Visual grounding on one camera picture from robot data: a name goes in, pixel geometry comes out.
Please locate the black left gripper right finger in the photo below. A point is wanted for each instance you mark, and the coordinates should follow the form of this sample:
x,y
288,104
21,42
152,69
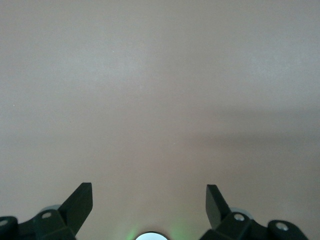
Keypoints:
x,y
217,215

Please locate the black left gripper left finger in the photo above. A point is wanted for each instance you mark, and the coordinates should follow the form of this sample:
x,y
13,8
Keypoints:
x,y
75,212

